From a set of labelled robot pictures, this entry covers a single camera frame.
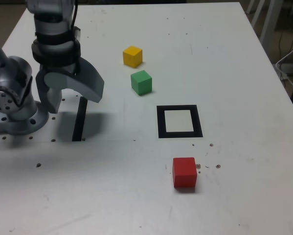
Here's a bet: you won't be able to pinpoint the white furniture legs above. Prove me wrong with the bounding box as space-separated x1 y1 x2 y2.
245 0 284 42

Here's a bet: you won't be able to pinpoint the red cube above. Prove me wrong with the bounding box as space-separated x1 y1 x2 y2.
172 157 198 188

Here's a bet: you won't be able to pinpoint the white cable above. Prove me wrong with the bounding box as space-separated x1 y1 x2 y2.
275 40 293 92

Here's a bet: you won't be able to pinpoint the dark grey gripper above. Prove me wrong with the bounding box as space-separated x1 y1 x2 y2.
35 57 105 114

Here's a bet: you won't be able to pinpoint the black tape strip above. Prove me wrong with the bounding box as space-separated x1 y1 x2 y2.
71 96 88 142

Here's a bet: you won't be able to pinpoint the black tape square outline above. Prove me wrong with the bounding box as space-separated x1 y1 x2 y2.
156 104 203 139

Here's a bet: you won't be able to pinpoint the green cube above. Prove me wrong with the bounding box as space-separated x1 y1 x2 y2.
130 70 153 96

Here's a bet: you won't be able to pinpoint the yellow cube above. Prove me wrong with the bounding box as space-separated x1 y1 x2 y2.
122 46 143 68

